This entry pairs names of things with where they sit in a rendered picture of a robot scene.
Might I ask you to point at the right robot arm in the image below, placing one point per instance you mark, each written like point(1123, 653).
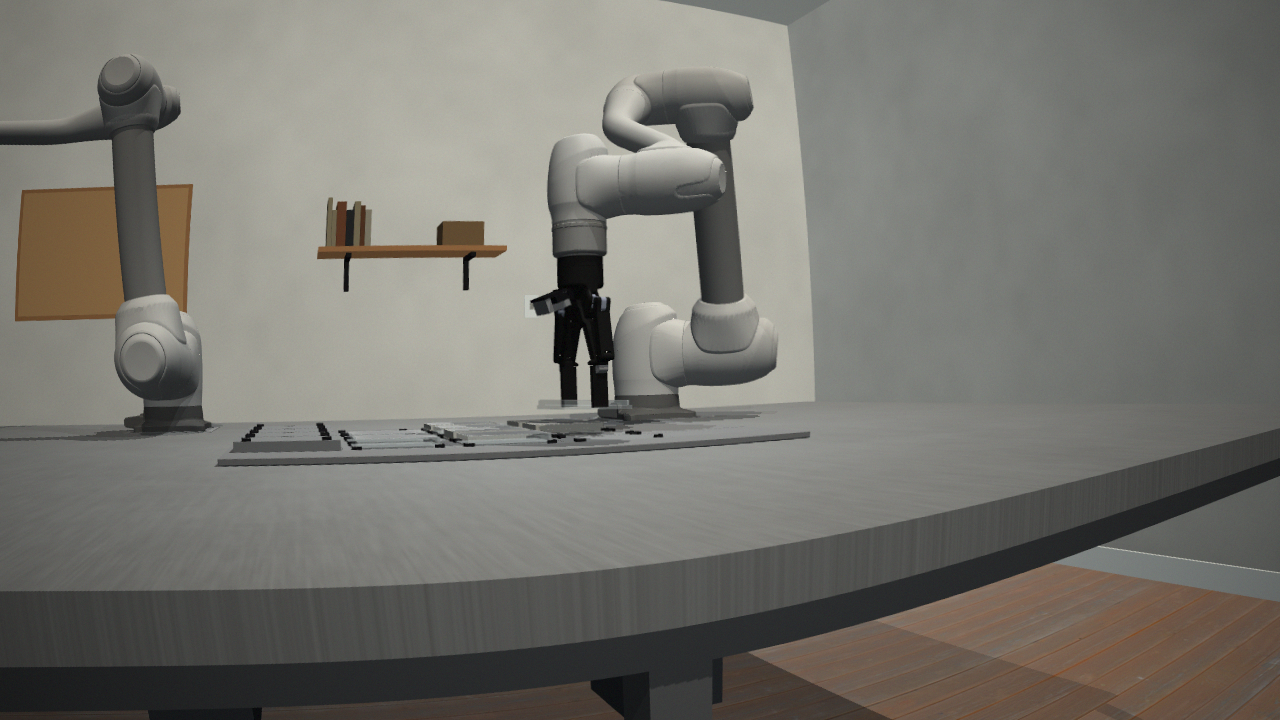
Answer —
point(152, 356)

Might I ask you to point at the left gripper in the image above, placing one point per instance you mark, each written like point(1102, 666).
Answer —
point(584, 273)

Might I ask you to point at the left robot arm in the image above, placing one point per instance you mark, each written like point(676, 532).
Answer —
point(726, 342)

